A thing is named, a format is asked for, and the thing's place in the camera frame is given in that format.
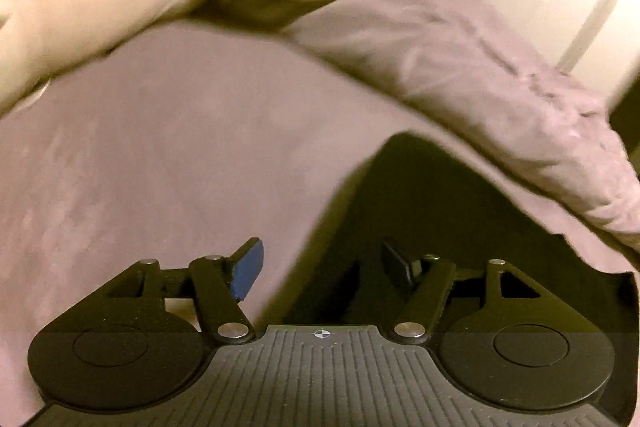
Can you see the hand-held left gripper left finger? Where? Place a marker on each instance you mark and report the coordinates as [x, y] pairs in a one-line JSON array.
[[247, 269]]

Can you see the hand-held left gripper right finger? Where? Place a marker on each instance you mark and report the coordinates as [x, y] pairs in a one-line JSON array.
[[397, 264]]

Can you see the black knit sweater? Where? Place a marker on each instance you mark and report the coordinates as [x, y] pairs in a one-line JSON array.
[[450, 207]]

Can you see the mauve bed sheet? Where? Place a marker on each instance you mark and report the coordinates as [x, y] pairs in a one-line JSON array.
[[150, 157]]

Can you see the purple duvet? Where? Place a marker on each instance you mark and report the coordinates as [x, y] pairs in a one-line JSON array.
[[450, 57]]

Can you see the pink plush toy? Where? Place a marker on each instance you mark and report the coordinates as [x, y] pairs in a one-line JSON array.
[[100, 7]]

